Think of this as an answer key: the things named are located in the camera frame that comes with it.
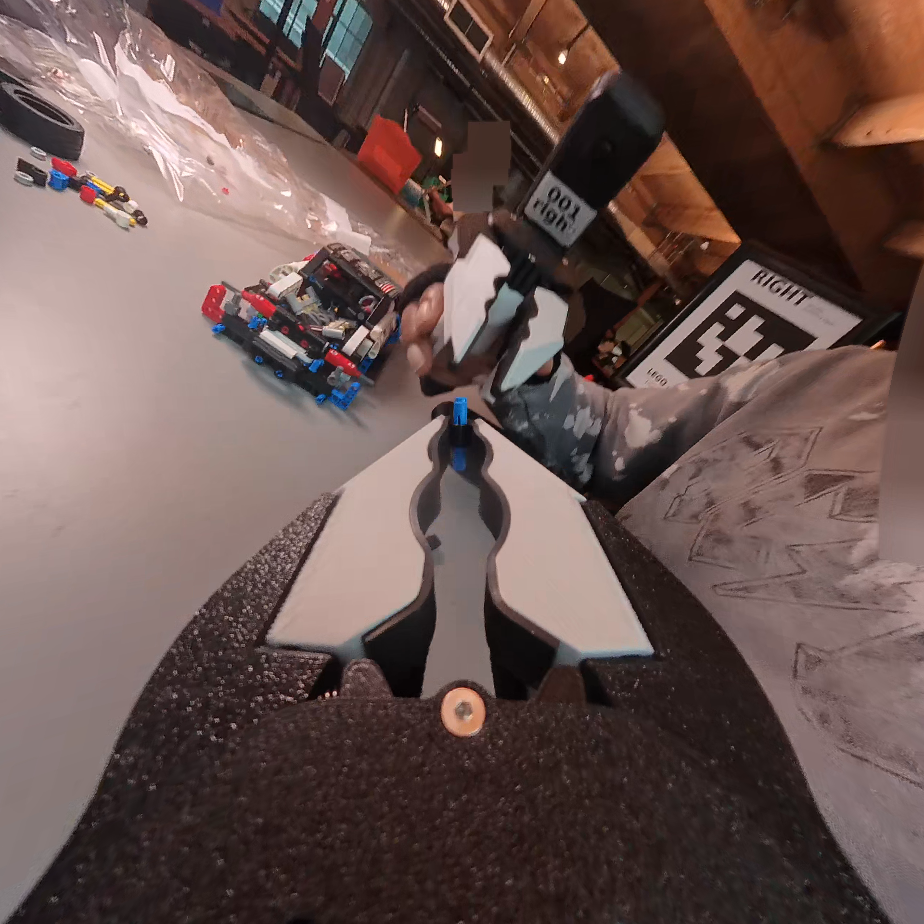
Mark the black toy tire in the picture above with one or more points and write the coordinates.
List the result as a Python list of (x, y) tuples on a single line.
[(43, 122)]

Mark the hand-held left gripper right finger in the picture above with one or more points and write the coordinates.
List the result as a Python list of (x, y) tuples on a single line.
[(570, 570)]

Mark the white air vent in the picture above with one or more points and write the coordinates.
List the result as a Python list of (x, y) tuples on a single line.
[(468, 25)]

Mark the red storage bin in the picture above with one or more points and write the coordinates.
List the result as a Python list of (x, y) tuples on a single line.
[(389, 155)]

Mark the blue toy pin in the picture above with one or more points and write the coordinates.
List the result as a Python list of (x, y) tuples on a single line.
[(459, 448)]

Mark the silver ventilation duct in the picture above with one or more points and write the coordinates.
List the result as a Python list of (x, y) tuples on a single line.
[(527, 94)]

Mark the grey desk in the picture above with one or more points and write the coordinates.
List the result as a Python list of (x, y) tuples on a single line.
[(144, 541)]

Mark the person's grey printed sweatshirt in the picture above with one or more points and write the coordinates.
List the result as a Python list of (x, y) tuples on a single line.
[(794, 614)]

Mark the clear plastic bag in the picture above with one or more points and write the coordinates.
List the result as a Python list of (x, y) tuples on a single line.
[(180, 122)]

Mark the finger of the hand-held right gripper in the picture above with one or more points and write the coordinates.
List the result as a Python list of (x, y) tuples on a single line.
[(468, 303), (538, 339)]

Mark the person's right hand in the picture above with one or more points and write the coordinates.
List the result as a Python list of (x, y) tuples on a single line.
[(426, 325)]

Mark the toy brick car model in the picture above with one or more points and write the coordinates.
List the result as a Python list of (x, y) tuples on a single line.
[(310, 325)]

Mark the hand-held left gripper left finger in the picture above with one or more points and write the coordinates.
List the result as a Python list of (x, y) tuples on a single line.
[(339, 570)]

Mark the paned window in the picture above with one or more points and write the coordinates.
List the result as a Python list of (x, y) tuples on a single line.
[(278, 11), (346, 36)]

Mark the person's right forearm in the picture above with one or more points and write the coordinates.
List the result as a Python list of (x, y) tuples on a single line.
[(685, 418)]

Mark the pile of small toy bricks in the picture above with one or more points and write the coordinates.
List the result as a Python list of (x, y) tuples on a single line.
[(87, 187)]

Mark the framed marker sign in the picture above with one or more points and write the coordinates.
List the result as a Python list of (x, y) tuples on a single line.
[(750, 325)]

